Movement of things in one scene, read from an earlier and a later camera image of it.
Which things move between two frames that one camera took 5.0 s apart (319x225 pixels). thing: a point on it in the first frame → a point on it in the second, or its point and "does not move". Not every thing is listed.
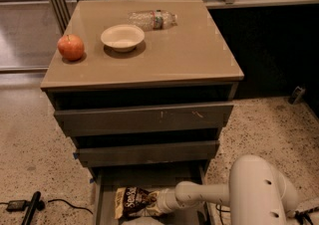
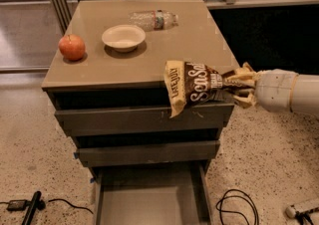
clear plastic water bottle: (153, 20) does not move
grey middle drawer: (202, 150) does not move
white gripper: (161, 201) → (274, 89)
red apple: (71, 47) does not move
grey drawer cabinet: (145, 86) does not move
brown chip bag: (134, 201) → (187, 82)
